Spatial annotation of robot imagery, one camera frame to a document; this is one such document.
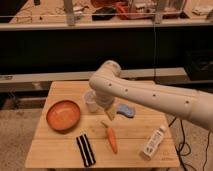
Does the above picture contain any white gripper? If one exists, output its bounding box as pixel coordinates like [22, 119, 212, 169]
[95, 91, 117, 120]

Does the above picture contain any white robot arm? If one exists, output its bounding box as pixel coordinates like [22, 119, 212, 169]
[89, 60, 213, 133]

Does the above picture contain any blue sponge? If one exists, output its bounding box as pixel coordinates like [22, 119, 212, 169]
[117, 104, 135, 118]

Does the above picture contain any orange carrot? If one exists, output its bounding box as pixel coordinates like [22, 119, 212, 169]
[102, 123, 118, 153]

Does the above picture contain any clear plastic cup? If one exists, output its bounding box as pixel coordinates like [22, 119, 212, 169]
[83, 90, 98, 113]

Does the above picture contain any wooden table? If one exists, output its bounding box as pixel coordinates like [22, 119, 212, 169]
[25, 81, 179, 169]

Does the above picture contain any black white striped cloth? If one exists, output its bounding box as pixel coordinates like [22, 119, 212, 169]
[76, 134, 96, 167]

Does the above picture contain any orange plate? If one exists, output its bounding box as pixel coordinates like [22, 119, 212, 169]
[46, 100, 81, 131]

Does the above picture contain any black bin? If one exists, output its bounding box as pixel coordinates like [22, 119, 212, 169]
[184, 50, 213, 80]

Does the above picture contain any grey metal shelf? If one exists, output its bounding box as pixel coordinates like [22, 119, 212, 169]
[0, 0, 213, 93]

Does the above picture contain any black cable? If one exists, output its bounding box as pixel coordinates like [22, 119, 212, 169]
[166, 114, 213, 171]

